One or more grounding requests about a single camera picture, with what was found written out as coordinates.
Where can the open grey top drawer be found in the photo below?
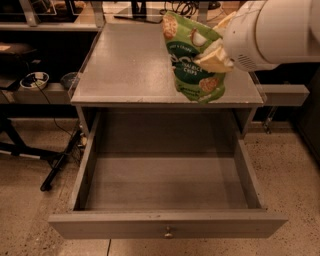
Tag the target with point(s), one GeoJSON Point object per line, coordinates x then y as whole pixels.
{"type": "Point", "coordinates": [144, 170]}

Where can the grey cabinet with top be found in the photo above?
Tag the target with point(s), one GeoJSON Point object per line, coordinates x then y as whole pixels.
{"type": "Point", "coordinates": [129, 67]}

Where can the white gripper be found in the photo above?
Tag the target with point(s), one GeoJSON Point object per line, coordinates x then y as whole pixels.
{"type": "Point", "coordinates": [240, 42]}

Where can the dark grey bowl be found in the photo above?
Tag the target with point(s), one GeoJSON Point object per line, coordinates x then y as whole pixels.
{"type": "Point", "coordinates": [68, 79]}

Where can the white bowl with cable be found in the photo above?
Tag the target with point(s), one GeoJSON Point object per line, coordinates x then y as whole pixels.
{"type": "Point", "coordinates": [35, 81]}

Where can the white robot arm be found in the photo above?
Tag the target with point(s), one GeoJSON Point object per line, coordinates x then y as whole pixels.
{"type": "Point", "coordinates": [262, 35]}

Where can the black monitor stand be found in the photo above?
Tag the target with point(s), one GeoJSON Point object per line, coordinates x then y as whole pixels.
{"type": "Point", "coordinates": [140, 12]}

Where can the round metal drawer knob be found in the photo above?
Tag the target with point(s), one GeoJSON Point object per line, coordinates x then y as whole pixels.
{"type": "Point", "coordinates": [168, 234]}

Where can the green rice chip bag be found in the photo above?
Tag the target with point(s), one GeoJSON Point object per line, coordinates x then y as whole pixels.
{"type": "Point", "coordinates": [185, 39]}

